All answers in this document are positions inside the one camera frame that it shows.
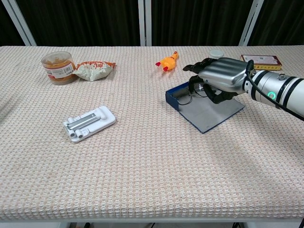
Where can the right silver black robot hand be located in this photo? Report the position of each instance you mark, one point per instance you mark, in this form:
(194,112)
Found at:
(223,73)

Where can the blue folding tray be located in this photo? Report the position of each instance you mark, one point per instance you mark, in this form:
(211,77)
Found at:
(209,114)

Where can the black rimmed eyeglasses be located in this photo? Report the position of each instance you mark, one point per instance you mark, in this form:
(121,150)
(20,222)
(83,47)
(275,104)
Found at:
(184,99)

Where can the small white grey jar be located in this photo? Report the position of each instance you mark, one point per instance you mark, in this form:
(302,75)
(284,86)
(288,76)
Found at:
(215,53)

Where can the flat red yellow carton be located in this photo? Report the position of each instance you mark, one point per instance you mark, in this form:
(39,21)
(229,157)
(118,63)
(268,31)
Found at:
(263,60)

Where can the yellow rubber chicken toy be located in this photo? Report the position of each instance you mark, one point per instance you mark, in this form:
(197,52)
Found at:
(169,61)

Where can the dark curtain panel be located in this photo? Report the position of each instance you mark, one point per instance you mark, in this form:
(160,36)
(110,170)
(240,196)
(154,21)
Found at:
(83,21)
(199,21)
(282,21)
(7,35)

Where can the beige waffle tablecloth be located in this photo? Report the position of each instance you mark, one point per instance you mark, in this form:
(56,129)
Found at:
(147,166)

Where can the orange white snack bag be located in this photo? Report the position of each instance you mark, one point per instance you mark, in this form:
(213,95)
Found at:
(92,70)

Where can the white folding phone stand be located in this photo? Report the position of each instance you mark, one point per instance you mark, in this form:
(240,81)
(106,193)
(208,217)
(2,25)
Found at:
(89,123)

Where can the clear jar with orange snack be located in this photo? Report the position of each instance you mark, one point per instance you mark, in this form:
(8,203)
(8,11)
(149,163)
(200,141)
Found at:
(58,69)

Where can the white frame post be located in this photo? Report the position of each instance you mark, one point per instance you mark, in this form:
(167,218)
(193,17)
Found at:
(250,23)
(21,26)
(145,23)

